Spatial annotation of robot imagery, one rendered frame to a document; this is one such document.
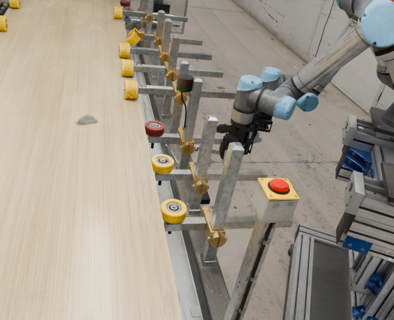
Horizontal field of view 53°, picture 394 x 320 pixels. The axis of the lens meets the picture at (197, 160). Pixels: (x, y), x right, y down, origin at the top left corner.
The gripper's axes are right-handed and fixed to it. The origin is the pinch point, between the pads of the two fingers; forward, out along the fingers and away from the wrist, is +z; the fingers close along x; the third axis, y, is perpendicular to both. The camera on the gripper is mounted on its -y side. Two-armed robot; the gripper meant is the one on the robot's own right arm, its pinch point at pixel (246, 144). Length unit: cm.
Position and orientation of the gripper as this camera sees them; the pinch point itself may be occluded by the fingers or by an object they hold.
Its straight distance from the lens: 177.7
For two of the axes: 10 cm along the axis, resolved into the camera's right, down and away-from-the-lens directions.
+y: 9.7, 0.1, 2.6
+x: -2.0, -5.7, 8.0
